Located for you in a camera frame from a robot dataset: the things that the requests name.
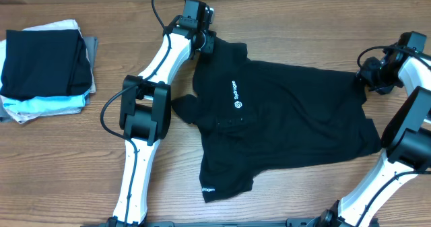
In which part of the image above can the black polo shirt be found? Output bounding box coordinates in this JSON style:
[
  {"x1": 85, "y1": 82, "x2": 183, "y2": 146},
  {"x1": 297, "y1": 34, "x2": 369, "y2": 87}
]
[{"x1": 172, "y1": 39, "x2": 381, "y2": 202}]

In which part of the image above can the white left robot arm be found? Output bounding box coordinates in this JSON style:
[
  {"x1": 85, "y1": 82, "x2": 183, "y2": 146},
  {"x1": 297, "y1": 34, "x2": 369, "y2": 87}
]
[{"x1": 106, "y1": 13, "x2": 216, "y2": 226}]

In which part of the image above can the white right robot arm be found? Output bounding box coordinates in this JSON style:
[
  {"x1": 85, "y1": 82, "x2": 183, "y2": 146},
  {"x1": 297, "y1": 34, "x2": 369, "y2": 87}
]
[{"x1": 297, "y1": 44, "x2": 430, "y2": 227}]

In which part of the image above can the folded black shirt on stack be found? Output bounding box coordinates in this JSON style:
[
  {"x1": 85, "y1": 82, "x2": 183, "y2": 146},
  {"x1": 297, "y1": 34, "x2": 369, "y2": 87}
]
[{"x1": 1, "y1": 30, "x2": 92, "y2": 100}]

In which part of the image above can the folded light blue shirt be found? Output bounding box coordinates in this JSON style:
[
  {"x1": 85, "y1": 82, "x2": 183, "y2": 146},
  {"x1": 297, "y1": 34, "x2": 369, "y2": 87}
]
[{"x1": 1, "y1": 90, "x2": 90, "y2": 115}]

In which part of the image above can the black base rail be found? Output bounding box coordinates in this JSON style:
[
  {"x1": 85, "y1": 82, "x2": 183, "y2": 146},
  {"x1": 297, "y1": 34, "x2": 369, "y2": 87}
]
[{"x1": 83, "y1": 217, "x2": 312, "y2": 227}]

